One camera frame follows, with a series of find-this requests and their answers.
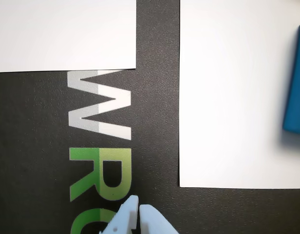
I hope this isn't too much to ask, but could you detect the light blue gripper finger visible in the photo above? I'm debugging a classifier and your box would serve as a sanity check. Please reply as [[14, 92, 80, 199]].
[[139, 204, 180, 234], [100, 195, 139, 234]]

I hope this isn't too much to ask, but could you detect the black mat with WRO print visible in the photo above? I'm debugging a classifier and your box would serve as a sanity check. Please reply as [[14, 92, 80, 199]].
[[0, 0, 300, 234]]

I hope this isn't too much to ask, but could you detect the blue box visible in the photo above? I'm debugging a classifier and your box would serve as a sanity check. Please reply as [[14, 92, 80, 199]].
[[282, 20, 300, 135]]

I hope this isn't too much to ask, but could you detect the plain white paper sheet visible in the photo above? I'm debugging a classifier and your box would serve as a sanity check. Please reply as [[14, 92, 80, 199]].
[[179, 0, 300, 190]]

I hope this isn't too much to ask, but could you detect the white paper with drawn square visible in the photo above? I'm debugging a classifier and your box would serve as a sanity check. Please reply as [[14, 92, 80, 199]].
[[0, 0, 137, 73]]

